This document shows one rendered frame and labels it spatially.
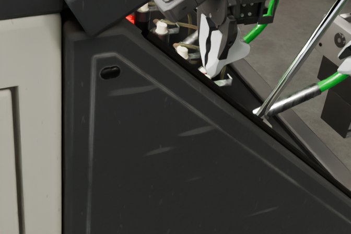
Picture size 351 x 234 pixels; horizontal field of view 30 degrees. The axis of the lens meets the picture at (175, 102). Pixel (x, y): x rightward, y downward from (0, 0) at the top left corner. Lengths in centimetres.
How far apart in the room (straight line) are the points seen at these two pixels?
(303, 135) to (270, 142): 64
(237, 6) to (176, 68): 43
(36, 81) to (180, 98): 11
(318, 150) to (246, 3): 38
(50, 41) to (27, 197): 13
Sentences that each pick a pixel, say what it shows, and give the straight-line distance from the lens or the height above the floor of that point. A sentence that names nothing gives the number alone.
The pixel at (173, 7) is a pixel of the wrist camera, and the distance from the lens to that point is 84.
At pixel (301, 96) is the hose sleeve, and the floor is 116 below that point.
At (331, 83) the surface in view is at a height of 119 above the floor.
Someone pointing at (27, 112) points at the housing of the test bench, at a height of 140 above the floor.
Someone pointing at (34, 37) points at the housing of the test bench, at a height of 145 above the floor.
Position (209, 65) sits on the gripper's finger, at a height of 116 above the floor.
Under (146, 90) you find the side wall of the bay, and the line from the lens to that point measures 45.
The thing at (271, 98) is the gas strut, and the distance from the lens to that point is 57.
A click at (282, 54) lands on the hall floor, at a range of 331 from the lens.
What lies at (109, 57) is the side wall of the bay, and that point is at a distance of 43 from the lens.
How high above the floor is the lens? 166
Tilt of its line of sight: 36 degrees down
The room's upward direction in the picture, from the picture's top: 7 degrees clockwise
